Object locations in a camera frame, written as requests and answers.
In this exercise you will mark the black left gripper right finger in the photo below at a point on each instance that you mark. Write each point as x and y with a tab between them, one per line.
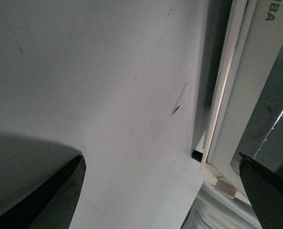
264	191

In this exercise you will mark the cream oven door with window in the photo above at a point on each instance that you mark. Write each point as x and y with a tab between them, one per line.
253	121

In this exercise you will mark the cream toaster oven body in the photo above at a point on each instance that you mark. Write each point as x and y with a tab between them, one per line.
219	204

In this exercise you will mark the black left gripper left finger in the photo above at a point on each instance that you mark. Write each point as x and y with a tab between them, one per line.
52	204

